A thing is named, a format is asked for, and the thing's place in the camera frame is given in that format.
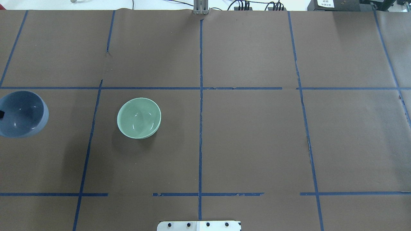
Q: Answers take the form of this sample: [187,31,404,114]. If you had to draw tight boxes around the aluminium frame post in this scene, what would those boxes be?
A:
[193,0,210,15]

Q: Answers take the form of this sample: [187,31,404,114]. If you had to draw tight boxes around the green ceramic bowl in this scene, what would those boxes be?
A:
[117,98,162,139]

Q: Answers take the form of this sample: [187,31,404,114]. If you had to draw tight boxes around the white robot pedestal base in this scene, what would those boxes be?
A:
[157,220,242,231]

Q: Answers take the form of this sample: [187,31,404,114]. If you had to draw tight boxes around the black equipment box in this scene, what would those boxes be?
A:
[307,0,373,12]

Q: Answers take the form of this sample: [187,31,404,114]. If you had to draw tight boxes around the blue ceramic bowl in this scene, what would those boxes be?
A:
[0,91,49,138]

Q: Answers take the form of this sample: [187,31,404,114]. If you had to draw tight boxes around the black power strip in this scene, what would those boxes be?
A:
[265,0,286,11]
[229,0,252,11]

